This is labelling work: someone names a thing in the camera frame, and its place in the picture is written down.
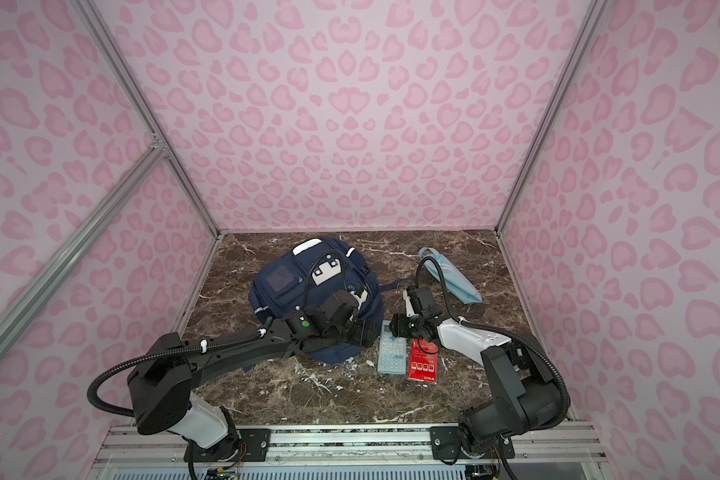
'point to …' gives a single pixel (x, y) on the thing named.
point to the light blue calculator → (392, 351)
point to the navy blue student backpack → (306, 271)
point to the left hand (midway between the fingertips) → (373, 324)
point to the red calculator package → (423, 361)
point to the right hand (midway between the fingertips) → (397, 324)
